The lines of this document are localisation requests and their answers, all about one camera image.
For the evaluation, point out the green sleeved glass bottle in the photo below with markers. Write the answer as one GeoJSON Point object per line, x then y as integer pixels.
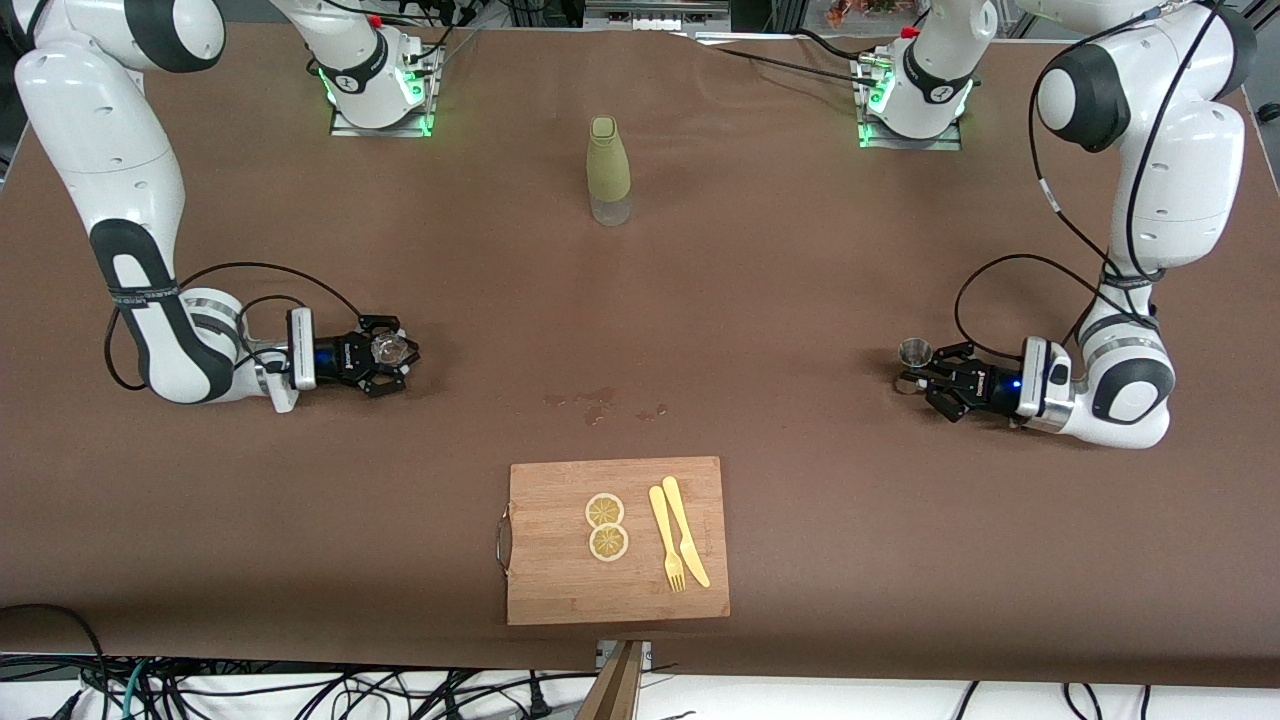
{"type": "Point", "coordinates": [608, 170]}

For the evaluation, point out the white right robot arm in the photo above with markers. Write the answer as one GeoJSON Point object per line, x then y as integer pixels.
{"type": "Point", "coordinates": [120, 150]}

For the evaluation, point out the wooden post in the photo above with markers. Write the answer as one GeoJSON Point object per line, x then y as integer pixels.
{"type": "Point", "coordinates": [615, 690]}

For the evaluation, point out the grey metal bracket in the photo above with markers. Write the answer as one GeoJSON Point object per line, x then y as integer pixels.
{"type": "Point", "coordinates": [603, 652]}

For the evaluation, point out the grey metal rack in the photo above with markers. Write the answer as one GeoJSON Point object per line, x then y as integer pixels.
{"type": "Point", "coordinates": [655, 12]}

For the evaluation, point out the steel jigger measuring cup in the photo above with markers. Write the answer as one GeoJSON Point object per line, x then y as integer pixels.
{"type": "Point", "coordinates": [915, 352]}

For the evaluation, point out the wooden cutting board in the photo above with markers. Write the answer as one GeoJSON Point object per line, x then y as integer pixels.
{"type": "Point", "coordinates": [560, 580]}

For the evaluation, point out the yellow plastic knife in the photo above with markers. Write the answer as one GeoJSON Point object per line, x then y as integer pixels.
{"type": "Point", "coordinates": [680, 520]}

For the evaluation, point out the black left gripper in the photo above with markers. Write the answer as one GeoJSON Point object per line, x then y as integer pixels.
{"type": "Point", "coordinates": [985, 384]}

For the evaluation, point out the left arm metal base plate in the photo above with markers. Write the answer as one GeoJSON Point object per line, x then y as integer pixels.
{"type": "Point", "coordinates": [950, 142]}

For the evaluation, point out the brown table cloth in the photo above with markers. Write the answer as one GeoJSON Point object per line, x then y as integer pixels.
{"type": "Point", "coordinates": [300, 500]}

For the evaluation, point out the yellow plastic fork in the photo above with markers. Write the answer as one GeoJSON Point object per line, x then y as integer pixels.
{"type": "Point", "coordinates": [662, 525]}

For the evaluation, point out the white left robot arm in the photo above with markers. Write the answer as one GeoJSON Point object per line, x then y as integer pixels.
{"type": "Point", "coordinates": [1180, 170]}

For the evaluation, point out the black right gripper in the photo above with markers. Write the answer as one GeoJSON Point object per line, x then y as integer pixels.
{"type": "Point", "coordinates": [341, 357]}

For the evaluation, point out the yellow lemon slice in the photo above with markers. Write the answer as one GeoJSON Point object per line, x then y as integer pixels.
{"type": "Point", "coordinates": [608, 543]}
{"type": "Point", "coordinates": [604, 510]}

